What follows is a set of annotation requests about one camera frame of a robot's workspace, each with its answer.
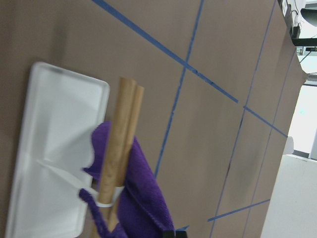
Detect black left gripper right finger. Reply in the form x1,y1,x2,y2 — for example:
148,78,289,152
176,231,187,238

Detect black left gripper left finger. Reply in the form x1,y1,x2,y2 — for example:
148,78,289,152
163,230,174,238

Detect purple towel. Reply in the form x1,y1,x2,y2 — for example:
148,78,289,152
78,120,175,238

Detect wooden bar towel rack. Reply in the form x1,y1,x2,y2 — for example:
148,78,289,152
4,61,145,238

